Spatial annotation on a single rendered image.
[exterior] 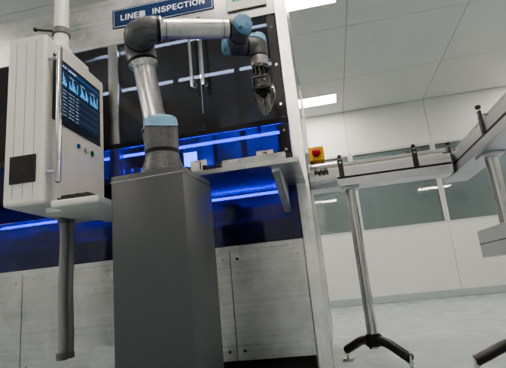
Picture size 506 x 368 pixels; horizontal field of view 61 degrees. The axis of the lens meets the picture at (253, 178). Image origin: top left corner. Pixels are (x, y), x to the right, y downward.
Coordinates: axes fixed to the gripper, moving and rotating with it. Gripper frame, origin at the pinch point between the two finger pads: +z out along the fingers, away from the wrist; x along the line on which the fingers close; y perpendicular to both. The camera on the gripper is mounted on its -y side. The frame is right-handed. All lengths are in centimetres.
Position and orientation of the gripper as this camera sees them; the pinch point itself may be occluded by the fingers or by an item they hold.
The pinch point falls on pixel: (266, 113)
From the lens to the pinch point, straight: 182.4
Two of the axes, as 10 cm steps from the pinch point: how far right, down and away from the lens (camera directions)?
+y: -1.9, -2.2, -9.6
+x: 9.8, -1.4, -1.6
